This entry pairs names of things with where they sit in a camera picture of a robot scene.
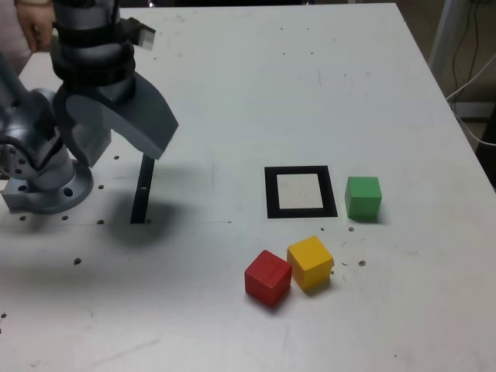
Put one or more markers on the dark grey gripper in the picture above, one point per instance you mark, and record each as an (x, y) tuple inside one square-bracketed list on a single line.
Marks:
[(104, 91)]

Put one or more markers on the red cube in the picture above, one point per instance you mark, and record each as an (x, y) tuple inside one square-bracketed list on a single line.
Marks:
[(267, 279)]

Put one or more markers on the yellow cube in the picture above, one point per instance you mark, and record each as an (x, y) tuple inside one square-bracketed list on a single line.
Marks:
[(310, 259)]

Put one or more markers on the green cube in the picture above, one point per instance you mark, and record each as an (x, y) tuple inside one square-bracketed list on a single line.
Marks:
[(362, 197)]

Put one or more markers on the black tape square outline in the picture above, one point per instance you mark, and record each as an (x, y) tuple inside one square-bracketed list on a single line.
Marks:
[(271, 193)]

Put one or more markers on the person's hand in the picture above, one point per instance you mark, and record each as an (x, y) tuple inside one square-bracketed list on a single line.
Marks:
[(38, 23)]

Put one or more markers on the black tape strip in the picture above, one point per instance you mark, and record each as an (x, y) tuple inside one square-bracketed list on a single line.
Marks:
[(141, 193)]

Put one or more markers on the dark grey box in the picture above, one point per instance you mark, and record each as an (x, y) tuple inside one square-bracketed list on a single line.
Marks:
[(476, 109)]

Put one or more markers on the white metal post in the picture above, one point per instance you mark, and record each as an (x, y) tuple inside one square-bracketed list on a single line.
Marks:
[(445, 35)]

